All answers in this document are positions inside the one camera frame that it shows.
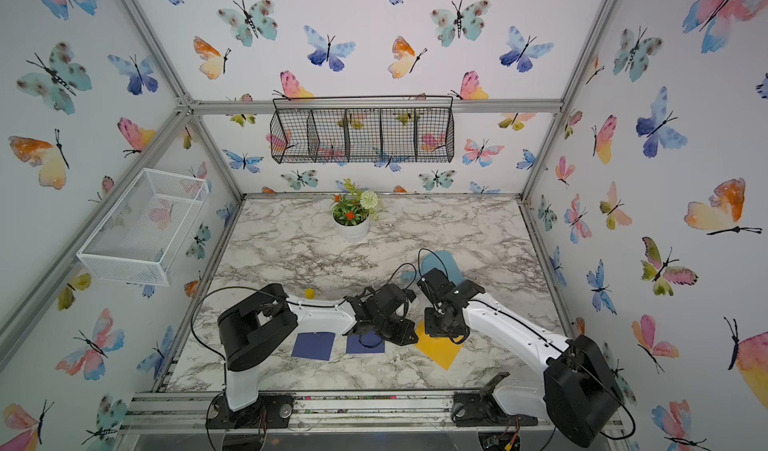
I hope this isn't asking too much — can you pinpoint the left navy envelope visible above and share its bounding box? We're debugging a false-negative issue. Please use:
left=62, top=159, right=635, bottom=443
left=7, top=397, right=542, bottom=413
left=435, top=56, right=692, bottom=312
left=291, top=332, right=336, bottom=361

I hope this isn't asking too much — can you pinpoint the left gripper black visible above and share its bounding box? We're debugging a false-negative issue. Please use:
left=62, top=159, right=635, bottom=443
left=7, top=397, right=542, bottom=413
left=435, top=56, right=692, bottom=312
left=372, top=316, right=422, bottom=347

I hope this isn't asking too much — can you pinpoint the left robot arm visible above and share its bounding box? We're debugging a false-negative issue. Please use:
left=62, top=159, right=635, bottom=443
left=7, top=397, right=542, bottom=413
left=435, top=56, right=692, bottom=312
left=205, top=281, right=418, bottom=432

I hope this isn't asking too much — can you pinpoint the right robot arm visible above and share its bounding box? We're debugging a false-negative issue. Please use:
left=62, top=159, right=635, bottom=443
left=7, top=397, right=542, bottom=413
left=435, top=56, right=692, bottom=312
left=415, top=258, right=636, bottom=448

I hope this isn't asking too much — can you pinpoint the black wire wall basket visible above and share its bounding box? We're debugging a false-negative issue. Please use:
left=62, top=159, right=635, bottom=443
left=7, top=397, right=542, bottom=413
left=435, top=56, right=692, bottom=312
left=267, top=95, right=455, bottom=166

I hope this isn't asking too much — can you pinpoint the white mesh wall basket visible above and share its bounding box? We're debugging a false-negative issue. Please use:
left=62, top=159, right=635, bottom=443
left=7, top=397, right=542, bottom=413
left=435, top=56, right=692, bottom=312
left=76, top=168, right=210, bottom=287

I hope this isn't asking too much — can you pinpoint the potted flower plant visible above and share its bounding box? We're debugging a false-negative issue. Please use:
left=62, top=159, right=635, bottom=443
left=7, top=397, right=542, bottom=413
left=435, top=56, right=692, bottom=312
left=331, top=179, right=383, bottom=243

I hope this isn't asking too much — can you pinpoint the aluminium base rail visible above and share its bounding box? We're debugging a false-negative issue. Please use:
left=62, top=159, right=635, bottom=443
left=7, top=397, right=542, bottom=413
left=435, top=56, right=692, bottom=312
left=119, top=387, right=619, bottom=435

